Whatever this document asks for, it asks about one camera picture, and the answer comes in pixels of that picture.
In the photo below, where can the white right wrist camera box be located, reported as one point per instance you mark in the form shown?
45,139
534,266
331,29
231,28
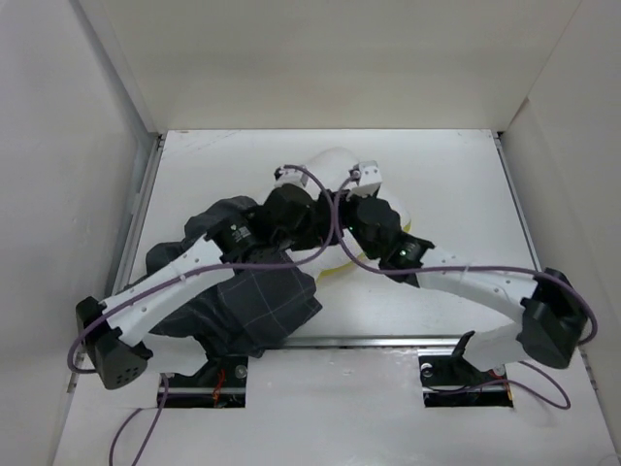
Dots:
365,179

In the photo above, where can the white pillow with yellow band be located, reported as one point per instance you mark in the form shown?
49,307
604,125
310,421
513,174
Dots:
332,167

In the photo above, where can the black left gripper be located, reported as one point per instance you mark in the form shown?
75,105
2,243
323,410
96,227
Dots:
316,231

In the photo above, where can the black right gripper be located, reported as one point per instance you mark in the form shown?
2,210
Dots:
344,201

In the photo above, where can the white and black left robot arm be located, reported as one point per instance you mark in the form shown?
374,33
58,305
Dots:
115,332

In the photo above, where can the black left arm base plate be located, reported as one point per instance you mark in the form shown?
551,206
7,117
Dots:
234,368

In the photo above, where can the aluminium front rail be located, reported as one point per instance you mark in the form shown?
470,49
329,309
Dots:
353,342

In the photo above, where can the dark grey checked pillowcase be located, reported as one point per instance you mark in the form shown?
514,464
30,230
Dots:
253,311

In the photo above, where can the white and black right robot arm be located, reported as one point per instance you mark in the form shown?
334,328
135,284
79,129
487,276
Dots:
546,315

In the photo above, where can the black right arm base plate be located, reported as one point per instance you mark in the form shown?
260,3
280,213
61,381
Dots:
447,372

